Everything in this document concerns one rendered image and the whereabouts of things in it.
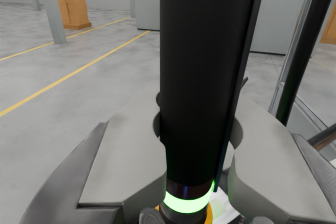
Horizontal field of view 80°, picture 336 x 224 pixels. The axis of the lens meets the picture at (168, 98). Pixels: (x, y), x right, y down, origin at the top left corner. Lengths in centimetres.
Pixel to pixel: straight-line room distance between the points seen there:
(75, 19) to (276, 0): 641
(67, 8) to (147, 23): 288
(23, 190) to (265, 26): 546
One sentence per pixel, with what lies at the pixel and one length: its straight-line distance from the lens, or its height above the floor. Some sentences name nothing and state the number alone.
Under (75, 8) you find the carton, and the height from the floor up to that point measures 70.
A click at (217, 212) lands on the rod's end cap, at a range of 20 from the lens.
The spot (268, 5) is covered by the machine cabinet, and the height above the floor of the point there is 115.
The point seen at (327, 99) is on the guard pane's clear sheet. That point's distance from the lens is 125.
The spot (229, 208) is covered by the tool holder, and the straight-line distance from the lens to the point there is 21.
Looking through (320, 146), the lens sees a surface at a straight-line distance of 32.
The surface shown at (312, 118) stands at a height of 99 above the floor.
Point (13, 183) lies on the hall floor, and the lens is 241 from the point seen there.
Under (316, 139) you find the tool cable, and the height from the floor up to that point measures 144.
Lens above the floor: 160
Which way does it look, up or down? 30 degrees down
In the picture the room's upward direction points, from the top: 1 degrees clockwise
